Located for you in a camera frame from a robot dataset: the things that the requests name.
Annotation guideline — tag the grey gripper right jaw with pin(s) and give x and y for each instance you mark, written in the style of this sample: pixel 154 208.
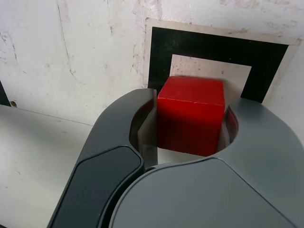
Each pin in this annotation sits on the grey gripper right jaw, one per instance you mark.
pixel 213 194

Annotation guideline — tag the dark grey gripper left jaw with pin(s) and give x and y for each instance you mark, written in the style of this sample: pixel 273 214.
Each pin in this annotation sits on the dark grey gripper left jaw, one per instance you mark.
pixel 111 142

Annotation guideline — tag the black tape square outline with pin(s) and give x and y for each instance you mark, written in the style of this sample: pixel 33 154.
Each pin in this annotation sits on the black tape square outline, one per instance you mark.
pixel 161 59

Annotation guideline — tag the red cube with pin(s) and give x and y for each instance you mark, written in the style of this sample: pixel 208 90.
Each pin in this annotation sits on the red cube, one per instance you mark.
pixel 190 118

